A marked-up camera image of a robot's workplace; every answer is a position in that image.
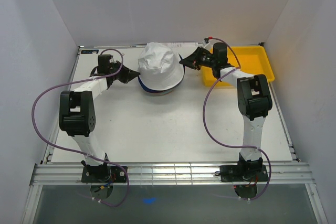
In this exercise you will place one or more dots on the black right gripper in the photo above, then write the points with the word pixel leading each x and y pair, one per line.
pixel 193 60

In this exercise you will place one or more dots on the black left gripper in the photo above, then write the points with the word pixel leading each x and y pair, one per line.
pixel 128 75

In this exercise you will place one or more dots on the blue bucket hat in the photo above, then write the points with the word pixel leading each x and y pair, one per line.
pixel 160 73

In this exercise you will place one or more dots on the white bucket hat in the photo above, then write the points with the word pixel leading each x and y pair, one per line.
pixel 155 48

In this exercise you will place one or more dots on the maroon bucket hat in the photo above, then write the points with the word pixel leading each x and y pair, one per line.
pixel 160 92

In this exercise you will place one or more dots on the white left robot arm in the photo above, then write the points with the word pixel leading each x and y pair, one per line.
pixel 77 113

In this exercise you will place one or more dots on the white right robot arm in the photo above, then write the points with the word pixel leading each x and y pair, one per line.
pixel 253 99

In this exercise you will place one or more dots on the blue label sticker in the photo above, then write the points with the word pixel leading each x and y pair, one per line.
pixel 87 51

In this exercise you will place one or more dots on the yellow plastic tray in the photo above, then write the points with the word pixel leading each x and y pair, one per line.
pixel 253 60

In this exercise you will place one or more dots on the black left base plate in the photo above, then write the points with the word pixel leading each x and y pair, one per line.
pixel 103 174

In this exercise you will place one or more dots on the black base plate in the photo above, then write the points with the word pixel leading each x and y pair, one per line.
pixel 103 174
pixel 231 173

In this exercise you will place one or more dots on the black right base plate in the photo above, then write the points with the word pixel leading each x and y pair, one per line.
pixel 231 173

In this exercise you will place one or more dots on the aluminium frame rail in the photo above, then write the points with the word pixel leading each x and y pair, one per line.
pixel 167 174

